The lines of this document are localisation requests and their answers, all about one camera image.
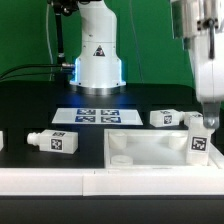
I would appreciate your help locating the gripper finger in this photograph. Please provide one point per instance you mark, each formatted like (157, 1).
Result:
(211, 111)

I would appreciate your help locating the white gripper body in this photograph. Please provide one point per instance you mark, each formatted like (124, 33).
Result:
(207, 62)

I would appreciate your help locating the white square tabletop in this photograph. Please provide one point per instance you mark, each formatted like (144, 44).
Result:
(143, 149)

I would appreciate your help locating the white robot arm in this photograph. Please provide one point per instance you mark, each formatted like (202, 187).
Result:
(199, 23)

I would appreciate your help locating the white tag sheet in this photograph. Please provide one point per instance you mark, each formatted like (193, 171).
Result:
(97, 116)

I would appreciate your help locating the white left fence piece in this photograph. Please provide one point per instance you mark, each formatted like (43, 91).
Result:
(1, 140)

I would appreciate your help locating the white front fence wall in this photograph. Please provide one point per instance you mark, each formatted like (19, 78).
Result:
(102, 182)

